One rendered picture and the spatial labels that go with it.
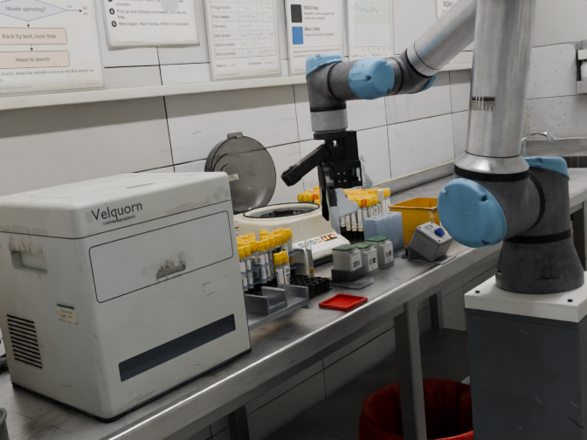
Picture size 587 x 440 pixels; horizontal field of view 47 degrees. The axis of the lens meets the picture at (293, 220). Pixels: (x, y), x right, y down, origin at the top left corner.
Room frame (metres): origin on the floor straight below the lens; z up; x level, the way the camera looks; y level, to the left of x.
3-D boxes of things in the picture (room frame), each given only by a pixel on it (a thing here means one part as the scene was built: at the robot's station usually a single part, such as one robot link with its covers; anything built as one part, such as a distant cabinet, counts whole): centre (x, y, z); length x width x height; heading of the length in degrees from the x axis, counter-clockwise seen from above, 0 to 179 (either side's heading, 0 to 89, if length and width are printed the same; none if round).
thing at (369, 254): (1.44, -0.14, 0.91); 0.05 x 0.04 x 0.07; 48
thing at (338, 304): (1.25, -0.08, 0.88); 0.07 x 0.07 x 0.01; 48
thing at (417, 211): (1.71, -0.34, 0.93); 0.13 x 0.13 x 0.10; 45
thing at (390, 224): (1.59, -0.21, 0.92); 0.10 x 0.07 x 0.10; 133
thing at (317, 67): (1.38, -0.10, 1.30); 0.09 x 0.08 x 0.11; 38
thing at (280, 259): (1.32, 0.02, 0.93); 0.17 x 0.09 x 0.11; 139
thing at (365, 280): (1.38, -0.10, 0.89); 0.09 x 0.05 x 0.04; 49
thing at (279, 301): (1.13, 0.08, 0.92); 0.21 x 0.07 x 0.05; 138
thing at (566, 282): (1.17, -0.43, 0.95); 0.15 x 0.15 x 0.10
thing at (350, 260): (1.38, -0.10, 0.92); 0.05 x 0.04 x 0.06; 49
